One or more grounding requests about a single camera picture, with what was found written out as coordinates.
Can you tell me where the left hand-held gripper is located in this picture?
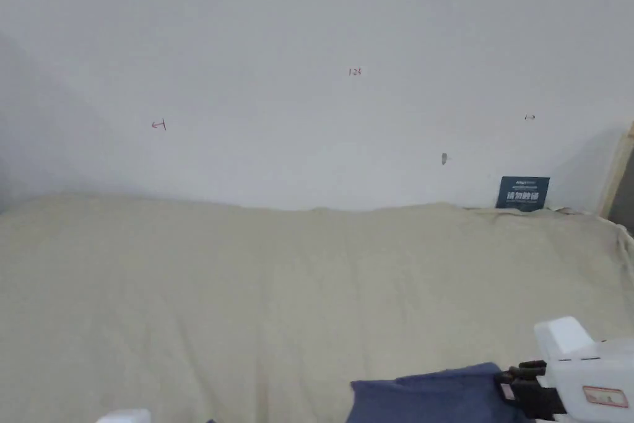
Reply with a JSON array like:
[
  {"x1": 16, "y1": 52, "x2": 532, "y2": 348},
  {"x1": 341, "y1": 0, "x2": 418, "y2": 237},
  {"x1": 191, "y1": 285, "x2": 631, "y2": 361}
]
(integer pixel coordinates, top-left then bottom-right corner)
[{"x1": 95, "y1": 408, "x2": 152, "y2": 423}]

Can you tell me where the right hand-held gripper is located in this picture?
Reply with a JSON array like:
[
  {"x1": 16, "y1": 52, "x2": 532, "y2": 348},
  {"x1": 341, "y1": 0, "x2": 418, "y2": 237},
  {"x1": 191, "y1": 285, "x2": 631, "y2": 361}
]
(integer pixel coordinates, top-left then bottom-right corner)
[{"x1": 493, "y1": 316, "x2": 634, "y2": 423}]

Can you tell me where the dark blue garment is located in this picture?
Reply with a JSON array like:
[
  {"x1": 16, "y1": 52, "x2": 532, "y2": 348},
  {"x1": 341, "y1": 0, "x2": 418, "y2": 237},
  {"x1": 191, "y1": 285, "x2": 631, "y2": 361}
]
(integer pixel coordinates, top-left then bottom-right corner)
[{"x1": 350, "y1": 362, "x2": 533, "y2": 423}]

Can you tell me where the bed with beige sheet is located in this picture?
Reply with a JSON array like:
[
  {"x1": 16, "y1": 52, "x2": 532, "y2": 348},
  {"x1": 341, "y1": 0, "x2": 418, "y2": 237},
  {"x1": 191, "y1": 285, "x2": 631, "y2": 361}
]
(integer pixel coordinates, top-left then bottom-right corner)
[{"x1": 0, "y1": 192, "x2": 634, "y2": 423}]

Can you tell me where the dark blue printed card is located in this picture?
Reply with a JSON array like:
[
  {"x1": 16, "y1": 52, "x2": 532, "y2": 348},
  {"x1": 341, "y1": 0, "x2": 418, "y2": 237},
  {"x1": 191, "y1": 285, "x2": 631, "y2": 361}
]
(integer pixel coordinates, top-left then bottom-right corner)
[{"x1": 495, "y1": 175, "x2": 552, "y2": 211}]

